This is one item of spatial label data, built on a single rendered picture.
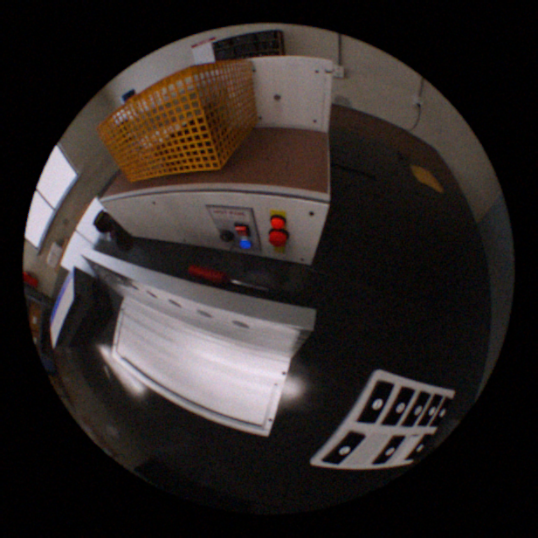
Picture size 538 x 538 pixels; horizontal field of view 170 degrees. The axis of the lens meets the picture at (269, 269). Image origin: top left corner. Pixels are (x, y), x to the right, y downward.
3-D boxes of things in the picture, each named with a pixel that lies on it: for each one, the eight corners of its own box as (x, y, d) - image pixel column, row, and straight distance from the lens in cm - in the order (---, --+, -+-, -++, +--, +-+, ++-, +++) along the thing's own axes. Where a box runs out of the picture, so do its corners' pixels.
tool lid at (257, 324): (79, 252, 44) (83, 245, 44) (122, 298, 53) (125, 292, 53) (313, 329, 14) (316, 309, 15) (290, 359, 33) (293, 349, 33)
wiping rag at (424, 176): (431, 172, 116) (431, 169, 115) (445, 195, 105) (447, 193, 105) (403, 160, 101) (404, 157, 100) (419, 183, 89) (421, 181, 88)
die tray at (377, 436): (307, 461, 48) (308, 463, 47) (374, 368, 41) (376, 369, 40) (410, 461, 75) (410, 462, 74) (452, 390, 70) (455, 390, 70)
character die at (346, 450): (320, 459, 47) (321, 462, 46) (348, 431, 43) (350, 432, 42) (337, 462, 50) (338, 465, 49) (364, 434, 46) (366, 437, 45)
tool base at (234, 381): (117, 356, 58) (108, 355, 56) (132, 290, 55) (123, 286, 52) (268, 431, 41) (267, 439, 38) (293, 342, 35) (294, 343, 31)
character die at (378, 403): (355, 420, 42) (357, 423, 41) (375, 381, 41) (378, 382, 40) (372, 422, 45) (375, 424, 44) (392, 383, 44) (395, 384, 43)
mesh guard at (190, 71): (129, 182, 42) (95, 128, 40) (178, 133, 54) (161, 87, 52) (221, 169, 26) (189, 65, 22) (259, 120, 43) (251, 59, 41)
